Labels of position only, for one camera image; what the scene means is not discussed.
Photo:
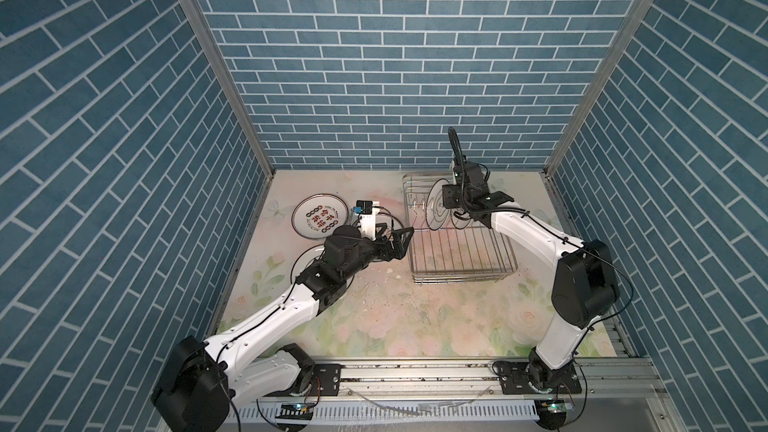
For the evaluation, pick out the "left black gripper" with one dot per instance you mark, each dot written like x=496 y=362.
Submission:
x=397 y=251

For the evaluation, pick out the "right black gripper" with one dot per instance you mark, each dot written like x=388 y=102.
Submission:
x=448 y=191

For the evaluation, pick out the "large plate green rim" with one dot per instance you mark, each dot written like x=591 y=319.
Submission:
x=317 y=216

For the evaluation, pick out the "white plate green clover emblem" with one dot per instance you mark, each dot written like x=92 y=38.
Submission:
x=304 y=266

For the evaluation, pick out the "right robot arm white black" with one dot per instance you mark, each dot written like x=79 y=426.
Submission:
x=584 y=278

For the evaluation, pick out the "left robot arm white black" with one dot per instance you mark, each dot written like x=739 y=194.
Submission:
x=202 y=381

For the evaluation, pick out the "left green circuit board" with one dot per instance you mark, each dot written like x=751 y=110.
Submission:
x=286 y=412

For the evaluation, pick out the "green circuit board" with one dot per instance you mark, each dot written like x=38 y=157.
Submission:
x=286 y=412
x=556 y=407

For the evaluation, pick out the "right green circuit board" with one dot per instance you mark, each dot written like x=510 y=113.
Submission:
x=556 y=407

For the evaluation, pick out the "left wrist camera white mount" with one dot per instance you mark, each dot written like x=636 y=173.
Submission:
x=366 y=211

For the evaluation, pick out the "metal wire dish rack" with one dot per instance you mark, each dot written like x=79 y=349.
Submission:
x=447 y=255

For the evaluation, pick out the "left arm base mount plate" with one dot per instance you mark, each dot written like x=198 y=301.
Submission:
x=326 y=379

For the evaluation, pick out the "white slotted cable duct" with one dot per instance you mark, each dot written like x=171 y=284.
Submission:
x=393 y=412

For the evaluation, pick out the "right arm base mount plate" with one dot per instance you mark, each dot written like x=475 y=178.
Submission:
x=518 y=378

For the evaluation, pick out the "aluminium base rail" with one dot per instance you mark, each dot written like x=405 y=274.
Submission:
x=437 y=379

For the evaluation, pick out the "right aluminium corner post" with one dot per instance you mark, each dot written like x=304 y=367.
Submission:
x=627 y=30

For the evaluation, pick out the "aluminium corner post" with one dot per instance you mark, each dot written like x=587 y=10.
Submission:
x=627 y=30
x=198 y=23

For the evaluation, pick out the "left aluminium corner post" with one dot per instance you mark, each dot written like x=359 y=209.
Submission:
x=198 y=23

